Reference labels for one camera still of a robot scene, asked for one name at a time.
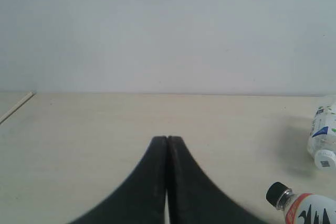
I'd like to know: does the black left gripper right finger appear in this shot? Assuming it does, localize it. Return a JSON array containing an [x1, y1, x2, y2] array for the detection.
[[166, 136, 264, 223]]

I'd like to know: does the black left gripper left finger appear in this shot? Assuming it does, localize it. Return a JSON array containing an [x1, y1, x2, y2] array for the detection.
[[72, 136, 167, 223]]

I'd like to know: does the pink peach soda bottle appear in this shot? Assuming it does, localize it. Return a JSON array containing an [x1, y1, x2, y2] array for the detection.
[[266, 182, 335, 224]]

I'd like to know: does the white blue label water bottle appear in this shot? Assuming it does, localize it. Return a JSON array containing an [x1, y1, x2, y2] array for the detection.
[[307, 95, 335, 171]]

